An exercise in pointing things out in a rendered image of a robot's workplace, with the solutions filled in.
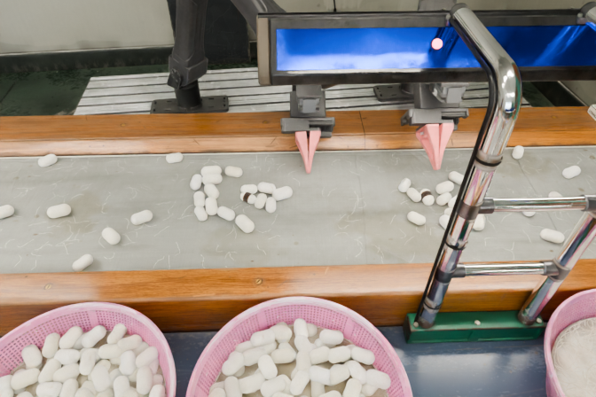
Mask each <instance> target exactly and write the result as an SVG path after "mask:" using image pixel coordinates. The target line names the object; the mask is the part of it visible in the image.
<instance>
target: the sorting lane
mask: <svg viewBox="0 0 596 397"><path fill-rule="evenodd" d="M473 149H474V148H463V149H444V152H443V159H442V163H441V166H440V169H438V170H434V169H433V167H432V165H431V162H430V160H429V157H428V155H427V153H426V151H425V150H424V149H417V150H371V151H325V152H315V153H314V156H313V160H312V165H311V170H310V174H307V173H306V169H305V165H304V161H303V157H302V155H301V153H300V152H235V153H189V154H182V155H183V159H182V161H180V162H174V163H168V162H167V160H166V157H167V155H168V154H143V155H98V156H56V157H57V161H56V162H55V163H54V164H51V165H49V166H47V167H41V166H39V165H38V160H39V159H40V158H42V157H6V158H0V206H5V205H9V206H12V207H13V208H14V213H13V214H12V215H10V216H7V217H4V218H1V219H0V274H14V273H49V272H77V271H74V270H73V263H74V262H75V261H77V260H79V259H80V258H81V257H83V256H84V255H85V254H89V255H91V256H92V257H93V262H92V263H91V264H90V265H89V266H88V267H86V268H85V269H84V270H82V271H80V272H84V271H119V270H154V269H222V268H257V267H292V266H327V265H362V264H397V263H431V262H435V257H436V255H437V252H438V249H439V247H440V244H441V242H442V239H443V234H444V232H445V229H444V227H443V226H442V225H441V223H440V222H439V219H440V217H441V216H442V215H444V211H445V209H447V208H449V205H448V203H449V202H447V203H446V204H445V205H443V206H440V205H438V204H437V202H436V199H437V198H438V197H439V196H441V195H442V194H439V193H437V192H436V189H435V188H436V186H437V185H438V184H440V183H444V182H446V181H450V182H452V183H453V185H454V187H453V190H452V191H449V193H450V194H451V198H454V197H455V196H457V195H458V193H459V188H460V185H459V184H457V183H455V182H453V181H451V180H450V179H449V173H450V172H453V171H455V172H457V173H459V174H461V175H465V173H466V170H467V165H468V162H469V160H470V157H471V155H472V152H473ZM523 149H524V152H523V155H522V157H521V158H520V159H515V158H514V157H513V151H514V147H508V148H505V150H504V152H503V155H502V156H503V159H502V162H501V163H500V164H499V165H498V168H497V170H496V173H495V175H494V176H493V179H492V181H491V184H490V187H489V189H488V192H487V194H486V196H485V197H493V198H494V199H517V198H548V195H549V193H550V192H552V191H556V192H558V193H559V194H561V195H562V197H579V196H580V195H582V194H595V193H596V146H554V147H523ZM207 166H219V167H220V168H221V169H222V173H221V176H222V181H221V182H220V183H219V184H214V186H215V187H216V188H217V189H218V191H219V197H218V198H216V202H217V207H218V208H219V207H220V206H225V207H227V208H229V209H231V210H232V211H234V213H235V217H234V219H232V220H230V221H228V220H226V219H224V218H222V217H220V216H219V215H218V214H217V213H216V214H214V215H209V214H208V218H207V219H206V220H205V221H200V220H199V219H198V217H197V215H196V214H195V213H194V209H195V207H196V206H195V205H194V197H193V196H194V193H195V192H197V191H202V192H203V193H204V195H205V201H206V199H207V198H209V196H208V195H207V193H206V192H205V191H204V187H205V184H204V183H201V186H200V188H199V189H198V190H193V189H192V188H191V186H190V182H191V180H192V177H193V176H194V175H201V177H203V175H202V174H201V170H202V169H203V168H204V167H207ZM228 166H232V167H240V168H241V169H242V172H243V173H242V176H240V177H234V176H228V175H227V174H226V173H225V169H226V168H227V167H228ZM572 166H578V167H580V169H581V172H580V174H579V175H577V176H574V177H572V178H565V177H564V176H563V174H562V172H563V170H564V169H565V168H568V167H572ZM404 178H407V179H409V180H410V181H411V185H410V187H409V188H414V189H415V190H416V191H417V192H418V193H419V194H420V192H421V191H422V190H423V189H428V190H430V191H431V193H432V195H433V197H434V203H433V204H432V205H430V206H427V205H425V204H424V203H423V201H422V199H421V200H420V201H419V202H414V201H413V200H412V199H411V198H410V197H409V196H408V195H407V191H406V192H401V191H400V190H399V189H398V186H399V184H400V183H401V182H402V180H403V179H404ZM261 182H265V183H272V184H274V185H275V187H276V189H279V188H282V187H285V186H288V187H290V188H291V189H292V191H293V194H292V196H291V197H290V198H285V199H282V200H279V201H277V200H276V210H275V212H273V213H269V212H267V210H266V202H265V204H264V207H263V208H261V209H258V208H256V207H255V203H254V204H248V203H247V202H245V201H243V200H241V198H240V194H241V193H242V192H241V190H240V189H241V187H242V186H243V185H248V184H254V185H256V187H257V192H256V193H254V194H253V195H255V197H256V198H257V196H258V195H259V194H260V193H264V192H260V191H259V190H258V184H259V183H261ZM264 194H265V195H266V196H267V198H269V197H272V194H269V193H264ZM61 204H67V205H69V206H70V207H71V212H70V214H68V215H65V216H60V217H57V218H50V217H49V216H48V215H47V210H48V209H49V207H51V206H57V205H61ZM145 210H149V211H151V212H152V214H153V218H152V219H151V220H150V221H149V222H144V223H141V224H139V225H135V224H133V223H132V222H131V216H132V215H133V214H136V213H140V212H142V211H145ZM410 212H416V213H418V214H421V215H423V216H424V217H425V218H426V222H425V224H423V225H417V224H416V223H414V222H411V221H409V220H408V217H407V215H408V213H410ZM240 214H244V215H245V216H246V217H247V218H248V219H250V220H251V221H252V222H253V223H254V226H255V227H254V229H253V231H251V232H249V233H246V232H244V231H243V230H242V229H241V228H240V227H239V226H238V225H237V223H236V218H237V216H238V215H240ZM582 214H583V212H582V211H581V210H572V211H545V212H536V213H535V214H534V215H532V216H526V215H525V214H523V212H493V214H485V215H484V216H485V219H486V220H485V224H484V228H483V229H482V230H475V229H474V228H472V231H471V233H470V236H469V238H468V240H467V241H468V243H467V244H466V246H465V247H466V248H465V249H464V251H463V253H462V255H461V257H460V259H459V262H467V261H535V260H553V258H554V257H555V255H556V254H557V252H559V250H560V248H561V246H562V245H563V243H564V242H565V240H566V239H567V237H568V236H569V233H570V232H571V231H572V230H573V228H574V227H575V225H576V223H577V221H578V220H579V218H580V217H581V215H582ZM105 228H112V229H114V230H115V231H116V232H117V233H118V234H119V235H120V237H121V239H120V241H119V243H117V244H115V245H111V244H109V243H108V242H107V241H106V240H105V239H104V238H103V237H102V231H103V230H104V229H105ZM544 229H549V230H555V231H559V232H561V233H562V234H563V235H564V240H563V241H562V242H561V243H554V242H551V241H546V240H543V239H542V238H541V236H540V232H541V231H542V230H544Z"/></svg>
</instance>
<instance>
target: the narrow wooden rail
mask: <svg viewBox="0 0 596 397"><path fill-rule="evenodd" d="M433 265H434V263H433V262H431V263H397V264H362V265H327V266H292V267H257V268H222V269H154V270H119V271H84V272H49V273H14V274H0V338H2V337H3V336H5V335H6V334H7V333H9V332H10V331H12V330H14V329H15V328H17V327H19V326H20V325H22V324H23V323H25V322H27V321H29V320H31V319H33V318H35V317H37V316H39V315H42V314H44V313H46V312H49V311H52V310H54V309H56V308H60V307H65V306H69V305H73V304H78V303H85V302H109V303H115V304H119V305H123V306H125V307H130V308H132V309H135V310H136V311H138V312H140V313H141V314H143V315H145V316H146V317H147V318H149V319H150V320H151V321H152V322H153V323H154V324H155V325H156V326H157V327H158V328H159V329H160V331H161V332H162V333H180V332H211V331H220V330H221V329H222V328H223V327H224V326H225V325H226V324H227V323H228V322H229V321H230V320H232V319H233V318H234V317H236V316H237V315H239V314H241V313H242V312H244V311H246V310H248V309H249V308H251V307H254V306H256V305H258V304H261V303H264V302H266V301H269V300H274V299H280V298H285V297H312V298H319V299H323V300H329V301H332V302H335V303H337V304H340V305H342V306H344V307H347V308H349V309H351V310H353V311H354V312H356V313H358V314H359V315H361V316H362V317H363V318H364V319H366V320H367V321H368V322H370V323H371V324H372V325H373V326H374V327H395V326H403V325H404V319H405V317H406V314H407V313H417V311H418V308H419V305H420V301H421V298H422V295H423V293H424V291H425V288H426V285H427V281H428V278H429V275H430V272H431V269H432V268H433ZM541 277H542V276H541V275H540V274H539V275H508V276H465V277H464V278H452V280H451V282H450V285H449V287H448V290H447V292H446V294H445V296H444V299H443V303H442V305H441V308H440V309H439V311H438V312H466V311H499V310H521V309H522V307H523V305H524V304H525V302H526V301H527V299H528V297H529V296H530V294H531V293H532V292H533V290H534V289H535V287H536V285H537V283H538V282H539V280H540V279H541ZM592 289H596V259H579V260H578V262H577V263H576V265H575V266H574V268H573V269H571V271H570V272H569V274H568V275H567V277H566V278H565V280H564V281H563V283H562V284H561V286H560V287H559V289H558V290H557V291H556V293H555V294H554V295H553V296H552V298H551V299H550V301H549V302H548V304H547V305H546V306H545V308H544V310H543V311H542V312H541V314H540V315H541V317H542V319H543V321H544V323H548V322H549V319H550V317H551V316H552V314H553V312H554V311H555V309H556V308H557V307H558V306H559V305H560V304H561V303H562V302H563V301H564V300H566V299H568V298H569V297H571V296H573V295H575V294H577V293H580V292H584V291H588V290H592Z"/></svg>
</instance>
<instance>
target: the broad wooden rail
mask: <svg viewBox="0 0 596 397"><path fill-rule="evenodd" d="M589 108H590V106H564V107H521V110H520V113H519V116H518V118H517V121H516V122H515V125H514V129H513V131H512V133H511V135H510V137H509V140H508V142H507V145H506V148H508V147H516V146H518V145H519V146H522V147H554V146H596V120H595V119H594V118H593V117H592V116H591V115H590V114H589V113H588V110H589ZM407 111H408V110H361V111H325V116H326V117H334V118H335V126H334V127H333V132H332V137H331V138H319V141H318V146H317V149H316V150H315V152H325V151H371V150H417V149H424V148H423V146H422V145H421V143H420V141H419V139H418V138H417V137H416V128H417V127H419V126H409V125H403V126H401V120H400V118H401V117H402V116H403V115H404V114H405V113H406V112H407ZM486 111H487V108H468V113H469V116H468V117H467V118H465V119H462V117H460V118H459V124H458V129H457V130H456V131H453V132H451V136H450V138H449V141H448V143H447V145H446V147H445V149H463V148H474V145H475V142H476V139H477V137H478V134H479V131H480V129H481V126H482V122H483V119H484V116H485V114H486ZM281 118H290V112H260V113H159V114H108V115H57V116H4V117H0V158H6V157H44V156H47V155H49V154H54V155H55V156H98V155H143V154H171V153H178V152H179V153H181V154H189V153H235V152H299V148H298V146H297V144H296V142H295V134H283V133H281V127H280V119H281Z"/></svg>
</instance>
